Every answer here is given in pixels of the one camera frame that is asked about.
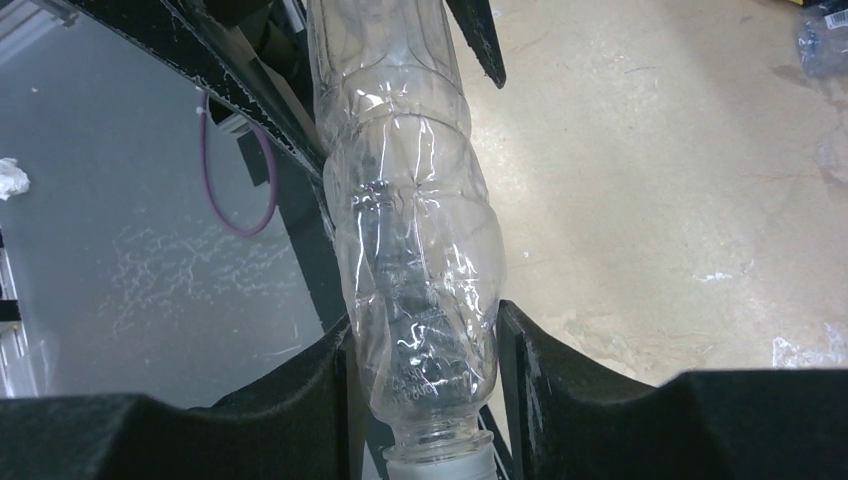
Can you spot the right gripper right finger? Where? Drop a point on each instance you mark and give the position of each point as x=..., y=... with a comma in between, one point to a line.
x=569, y=417

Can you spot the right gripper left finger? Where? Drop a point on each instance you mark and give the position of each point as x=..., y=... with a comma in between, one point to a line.
x=292, y=423

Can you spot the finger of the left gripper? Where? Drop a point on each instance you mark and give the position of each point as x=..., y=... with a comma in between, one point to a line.
x=476, y=21
x=184, y=36

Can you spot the large clear bottle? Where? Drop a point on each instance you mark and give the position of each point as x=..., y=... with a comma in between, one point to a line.
x=419, y=247

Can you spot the crumpled white paper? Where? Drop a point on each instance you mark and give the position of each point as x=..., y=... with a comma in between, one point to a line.
x=14, y=181

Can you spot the purple label bottle near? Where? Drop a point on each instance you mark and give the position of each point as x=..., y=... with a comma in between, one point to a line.
x=822, y=39

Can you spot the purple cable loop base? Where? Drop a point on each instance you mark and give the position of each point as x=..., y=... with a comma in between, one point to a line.
x=238, y=169

